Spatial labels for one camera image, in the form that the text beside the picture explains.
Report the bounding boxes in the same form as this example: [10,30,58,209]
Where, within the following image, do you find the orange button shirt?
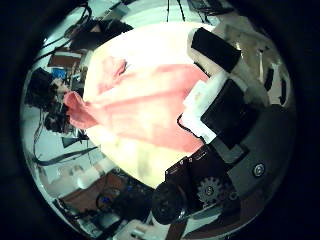
[63,55,210,154]

